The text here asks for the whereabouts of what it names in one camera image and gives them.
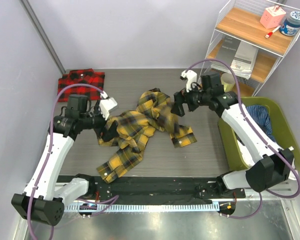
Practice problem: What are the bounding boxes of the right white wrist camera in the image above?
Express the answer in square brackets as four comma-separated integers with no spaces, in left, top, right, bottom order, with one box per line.
[180,70,198,93]

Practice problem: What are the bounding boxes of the white wire shelf unit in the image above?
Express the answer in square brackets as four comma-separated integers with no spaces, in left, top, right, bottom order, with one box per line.
[205,0,300,97]

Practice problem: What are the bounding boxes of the pink cube power strip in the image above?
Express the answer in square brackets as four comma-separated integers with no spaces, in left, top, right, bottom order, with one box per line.
[260,5,286,29]

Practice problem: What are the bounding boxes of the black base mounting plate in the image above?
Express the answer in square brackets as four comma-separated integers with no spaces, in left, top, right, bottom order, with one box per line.
[56,174,247,206]

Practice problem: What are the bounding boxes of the red white marker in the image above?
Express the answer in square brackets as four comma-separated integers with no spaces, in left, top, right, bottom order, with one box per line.
[264,25,281,39]

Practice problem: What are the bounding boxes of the aluminium rail frame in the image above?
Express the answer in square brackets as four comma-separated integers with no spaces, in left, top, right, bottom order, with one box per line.
[12,193,294,240]

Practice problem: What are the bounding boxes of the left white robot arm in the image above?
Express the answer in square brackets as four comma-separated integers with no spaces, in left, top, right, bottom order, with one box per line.
[11,93,118,227]

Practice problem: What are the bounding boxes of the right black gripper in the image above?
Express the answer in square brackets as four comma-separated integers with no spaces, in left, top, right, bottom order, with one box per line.
[170,80,210,118]

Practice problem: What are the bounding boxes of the yellow plaid long sleeve shirt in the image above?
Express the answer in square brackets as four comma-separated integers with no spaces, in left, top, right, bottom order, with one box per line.
[95,88,197,184]

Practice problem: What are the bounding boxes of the pale green mug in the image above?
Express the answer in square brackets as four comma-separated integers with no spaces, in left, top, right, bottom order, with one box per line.
[220,72,236,93]

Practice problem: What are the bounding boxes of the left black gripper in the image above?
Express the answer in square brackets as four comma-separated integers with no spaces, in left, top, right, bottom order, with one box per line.
[79,100,120,142]

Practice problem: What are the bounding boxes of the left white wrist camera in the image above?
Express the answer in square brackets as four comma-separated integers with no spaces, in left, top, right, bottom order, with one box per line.
[99,91,118,120]

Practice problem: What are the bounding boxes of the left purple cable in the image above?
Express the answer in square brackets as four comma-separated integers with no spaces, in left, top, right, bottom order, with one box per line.
[26,83,120,240]

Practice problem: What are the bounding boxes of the blue lidded jar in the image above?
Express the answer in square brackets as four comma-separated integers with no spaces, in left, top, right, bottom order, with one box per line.
[279,11,300,37]

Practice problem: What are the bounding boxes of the white paper manuals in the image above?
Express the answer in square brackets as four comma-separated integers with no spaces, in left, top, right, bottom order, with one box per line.
[210,41,260,80]

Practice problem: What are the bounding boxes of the red black plaid shirt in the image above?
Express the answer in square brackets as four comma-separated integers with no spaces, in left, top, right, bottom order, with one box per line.
[57,68,105,103]

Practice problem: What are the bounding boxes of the grey corner wall post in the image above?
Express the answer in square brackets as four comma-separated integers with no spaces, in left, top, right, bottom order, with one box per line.
[19,0,66,74]

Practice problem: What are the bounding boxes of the blue checked shirt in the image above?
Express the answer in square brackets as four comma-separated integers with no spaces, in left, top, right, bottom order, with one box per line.
[246,104,276,142]

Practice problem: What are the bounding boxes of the grey setup guide booklet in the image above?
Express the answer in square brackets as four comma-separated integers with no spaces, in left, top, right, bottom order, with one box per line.
[215,36,241,66]

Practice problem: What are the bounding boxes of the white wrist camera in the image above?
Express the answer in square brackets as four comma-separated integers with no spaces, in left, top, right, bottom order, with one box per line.
[180,70,198,93]
[99,91,118,120]

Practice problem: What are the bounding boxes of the slotted cable duct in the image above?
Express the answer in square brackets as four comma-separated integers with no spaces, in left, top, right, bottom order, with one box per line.
[64,201,220,213]

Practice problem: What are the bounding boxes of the green laundry basket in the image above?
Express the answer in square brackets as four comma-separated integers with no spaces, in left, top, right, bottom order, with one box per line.
[218,96,300,171]

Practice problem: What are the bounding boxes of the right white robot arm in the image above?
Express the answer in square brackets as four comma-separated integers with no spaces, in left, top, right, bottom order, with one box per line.
[171,70,294,198]

